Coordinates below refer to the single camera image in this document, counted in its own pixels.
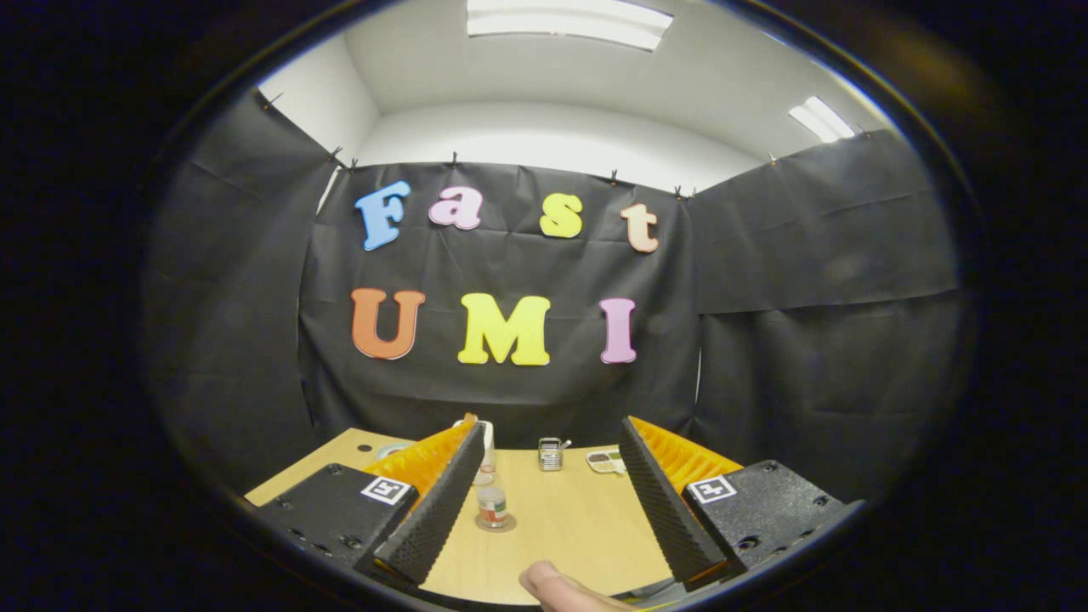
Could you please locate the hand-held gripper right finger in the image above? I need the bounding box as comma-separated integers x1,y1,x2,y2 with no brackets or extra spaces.
618,415,867,584

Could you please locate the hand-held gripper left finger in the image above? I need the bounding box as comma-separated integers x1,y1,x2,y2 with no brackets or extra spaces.
255,418,487,590

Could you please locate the clear juice bottle red label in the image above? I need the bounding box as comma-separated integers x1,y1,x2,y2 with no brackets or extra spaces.
476,463,511,530

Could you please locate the wooden table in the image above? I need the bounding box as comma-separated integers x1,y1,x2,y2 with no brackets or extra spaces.
245,428,677,606

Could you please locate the white toaster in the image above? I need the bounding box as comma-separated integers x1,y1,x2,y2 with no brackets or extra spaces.
453,416,496,485

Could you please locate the black backdrop cloth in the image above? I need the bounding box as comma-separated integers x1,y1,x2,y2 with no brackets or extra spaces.
143,89,966,502

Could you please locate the small ceiling light panel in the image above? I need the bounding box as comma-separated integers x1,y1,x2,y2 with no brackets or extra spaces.
787,95,856,144

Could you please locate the large ceiling light panel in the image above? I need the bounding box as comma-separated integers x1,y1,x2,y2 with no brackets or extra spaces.
466,0,674,52

